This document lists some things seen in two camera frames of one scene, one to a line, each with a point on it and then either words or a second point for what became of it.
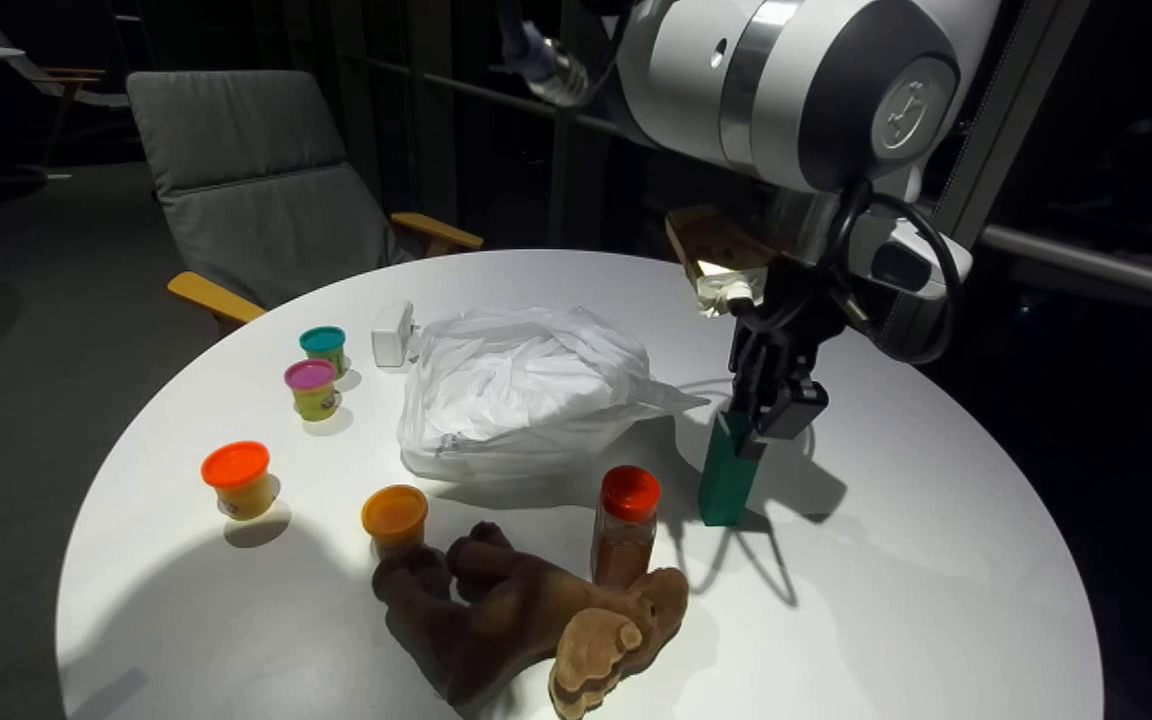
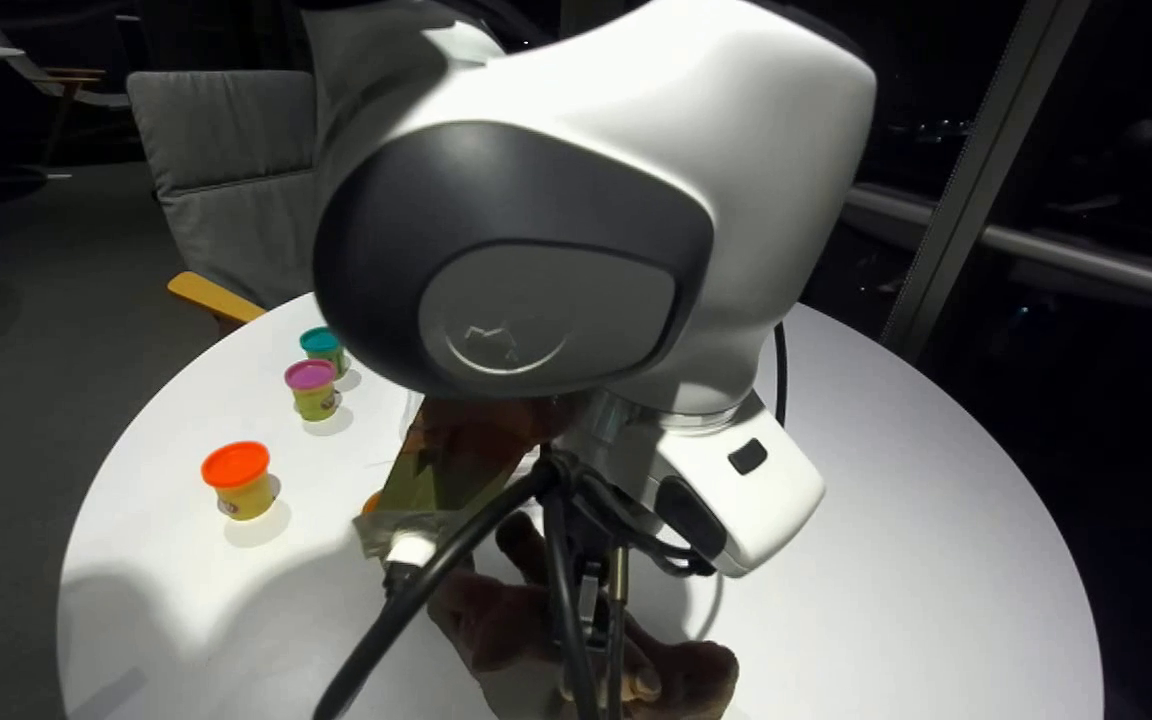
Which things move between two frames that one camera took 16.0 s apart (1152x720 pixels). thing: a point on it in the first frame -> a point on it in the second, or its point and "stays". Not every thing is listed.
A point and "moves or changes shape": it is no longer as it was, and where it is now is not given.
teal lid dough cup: x=325 y=344 stays
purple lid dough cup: x=312 y=388 stays
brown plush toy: x=473 y=614 moves or changes shape
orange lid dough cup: x=238 y=468 stays
